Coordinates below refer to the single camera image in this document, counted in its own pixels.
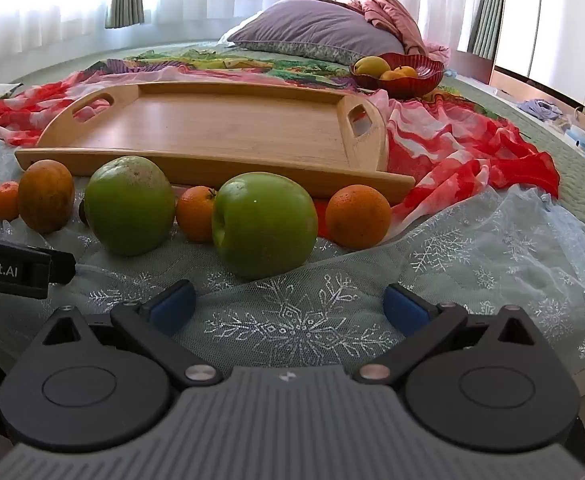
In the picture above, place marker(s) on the purple pillow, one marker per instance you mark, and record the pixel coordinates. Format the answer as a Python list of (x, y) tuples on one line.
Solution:
[(312, 25)]

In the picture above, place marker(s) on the green apple with brown spot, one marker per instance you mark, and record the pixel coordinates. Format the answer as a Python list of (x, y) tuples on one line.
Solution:
[(127, 205)]

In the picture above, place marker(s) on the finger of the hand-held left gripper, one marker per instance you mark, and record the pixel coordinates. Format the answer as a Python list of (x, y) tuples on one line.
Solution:
[(63, 266)]

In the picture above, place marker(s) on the lilac crumpled cloth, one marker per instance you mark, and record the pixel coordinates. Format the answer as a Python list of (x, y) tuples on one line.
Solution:
[(540, 108)]

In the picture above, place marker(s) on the white wardrobe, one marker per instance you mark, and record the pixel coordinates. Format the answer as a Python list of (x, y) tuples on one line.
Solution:
[(557, 15)]

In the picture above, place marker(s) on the smooth green apple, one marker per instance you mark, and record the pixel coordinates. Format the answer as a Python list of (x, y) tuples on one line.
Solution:
[(265, 225)]

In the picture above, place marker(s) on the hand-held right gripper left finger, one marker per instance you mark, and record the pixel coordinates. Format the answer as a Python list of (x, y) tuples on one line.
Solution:
[(172, 305)]

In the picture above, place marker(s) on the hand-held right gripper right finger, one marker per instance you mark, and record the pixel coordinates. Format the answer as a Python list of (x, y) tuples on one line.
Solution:
[(403, 310)]

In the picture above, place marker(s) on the colourful floral scarf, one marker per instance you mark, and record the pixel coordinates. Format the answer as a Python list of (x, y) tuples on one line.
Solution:
[(282, 67)]

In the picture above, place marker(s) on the yellow pear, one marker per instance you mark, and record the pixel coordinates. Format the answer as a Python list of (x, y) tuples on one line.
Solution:
[(370, 66)]

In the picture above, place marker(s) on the snowflake tulle cloth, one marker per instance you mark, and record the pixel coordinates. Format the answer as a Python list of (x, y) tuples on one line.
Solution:
[(472, 270)]

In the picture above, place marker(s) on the large brownish orange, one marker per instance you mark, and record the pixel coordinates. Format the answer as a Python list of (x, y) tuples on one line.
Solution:
[(46, 195)]

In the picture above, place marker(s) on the wooden serving tray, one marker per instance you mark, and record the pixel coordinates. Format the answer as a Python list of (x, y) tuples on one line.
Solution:
[(232, 130)]

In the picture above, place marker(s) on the red and white scarf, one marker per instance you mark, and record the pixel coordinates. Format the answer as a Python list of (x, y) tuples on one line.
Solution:
[(452, 145)]

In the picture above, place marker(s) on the red glass bowl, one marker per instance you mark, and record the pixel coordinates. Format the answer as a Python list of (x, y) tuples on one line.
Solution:
[(420, 77)]

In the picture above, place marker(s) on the tiny mandarin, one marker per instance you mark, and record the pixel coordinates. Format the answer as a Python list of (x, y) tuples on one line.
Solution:
[(5, 201)]

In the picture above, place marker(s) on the round orange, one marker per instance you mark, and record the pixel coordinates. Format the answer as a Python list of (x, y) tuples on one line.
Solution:
[(358, 216)]

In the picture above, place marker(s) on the brown headboard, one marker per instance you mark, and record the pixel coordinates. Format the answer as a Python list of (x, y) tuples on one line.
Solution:
[(475, 65)]

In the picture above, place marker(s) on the pink quilt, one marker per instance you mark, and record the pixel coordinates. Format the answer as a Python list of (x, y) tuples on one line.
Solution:
[(387, 7)]

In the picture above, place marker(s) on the green quilted bedspread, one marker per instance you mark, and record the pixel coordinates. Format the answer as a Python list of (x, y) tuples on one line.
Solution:
[(537, 145)]

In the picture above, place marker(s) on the small orange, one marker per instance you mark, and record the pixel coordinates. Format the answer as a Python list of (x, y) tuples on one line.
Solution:
[(408, 71), (391, 75)]

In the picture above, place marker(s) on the mandarin with green stem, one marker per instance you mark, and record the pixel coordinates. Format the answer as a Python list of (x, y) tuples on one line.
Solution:
[(195, 215)]

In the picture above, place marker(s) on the white pillow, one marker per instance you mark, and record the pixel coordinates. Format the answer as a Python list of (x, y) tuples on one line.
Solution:
[(240, 27)]

